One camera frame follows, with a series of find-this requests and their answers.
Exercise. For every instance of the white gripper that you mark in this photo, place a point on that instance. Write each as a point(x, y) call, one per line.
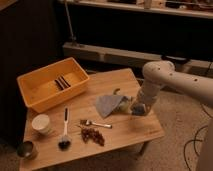
point(145, 97)

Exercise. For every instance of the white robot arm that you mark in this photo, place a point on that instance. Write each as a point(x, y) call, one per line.
point(158, 74)

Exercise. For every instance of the green plastic cup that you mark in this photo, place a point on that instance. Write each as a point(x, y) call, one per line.
point(124, 104)

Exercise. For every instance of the black object on ledge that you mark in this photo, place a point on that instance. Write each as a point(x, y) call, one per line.
point(175, 59)

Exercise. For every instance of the blue grey cloth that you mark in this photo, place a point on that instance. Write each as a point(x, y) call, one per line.
point(106, 104)

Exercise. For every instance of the bunch of dark grapes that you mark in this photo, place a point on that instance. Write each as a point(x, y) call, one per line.
point(92, 134)

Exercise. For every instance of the dark striped item in bin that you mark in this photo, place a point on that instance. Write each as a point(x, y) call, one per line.
point(62, 83)

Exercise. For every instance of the yellow plastic bin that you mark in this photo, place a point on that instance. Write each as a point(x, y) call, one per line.
point(39, 90)

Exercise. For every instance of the black white dish brush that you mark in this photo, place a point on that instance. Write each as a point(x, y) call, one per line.
point(65, 142)

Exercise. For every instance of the metal tin can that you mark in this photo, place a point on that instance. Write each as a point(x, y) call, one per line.
point(27, 150)

